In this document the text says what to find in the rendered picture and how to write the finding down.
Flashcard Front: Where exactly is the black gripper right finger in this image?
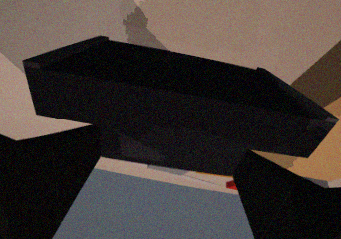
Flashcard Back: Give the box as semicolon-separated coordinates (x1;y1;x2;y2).
232;149;341;239

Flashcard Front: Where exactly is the tan wooden floor panel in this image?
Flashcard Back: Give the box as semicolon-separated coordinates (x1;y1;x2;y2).
251;40;341;181

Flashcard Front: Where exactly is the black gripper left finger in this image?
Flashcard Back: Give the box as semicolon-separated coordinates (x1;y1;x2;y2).
0;124;101;239

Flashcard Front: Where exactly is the red flat bar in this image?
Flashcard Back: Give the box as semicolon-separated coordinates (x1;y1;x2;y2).
226;180;237;190

